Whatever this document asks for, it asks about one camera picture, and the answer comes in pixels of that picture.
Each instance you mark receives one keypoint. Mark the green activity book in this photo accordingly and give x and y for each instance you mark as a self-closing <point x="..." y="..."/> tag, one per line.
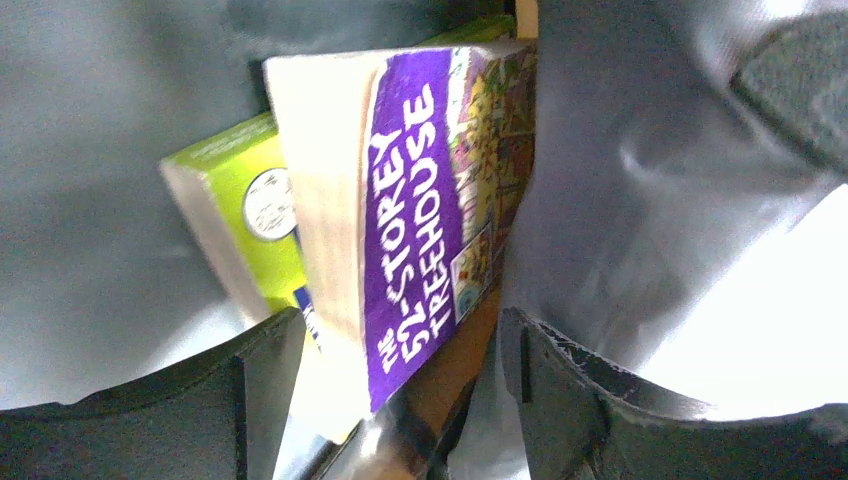
<point x="234" y="191"/>

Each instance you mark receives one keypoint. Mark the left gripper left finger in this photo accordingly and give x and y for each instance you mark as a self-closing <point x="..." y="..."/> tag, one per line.
<point x="219" y="414"/>

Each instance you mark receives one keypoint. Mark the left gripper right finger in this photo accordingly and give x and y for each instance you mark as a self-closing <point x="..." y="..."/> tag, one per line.
<point x="583" y="417"/>

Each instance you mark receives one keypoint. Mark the purple paperback book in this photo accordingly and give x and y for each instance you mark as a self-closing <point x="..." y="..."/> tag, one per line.
<point x="406" y="167"/>

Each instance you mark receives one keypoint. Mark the beige canvas backpack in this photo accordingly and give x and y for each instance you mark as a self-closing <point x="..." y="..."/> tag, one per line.
<point x="686" y="220"/>

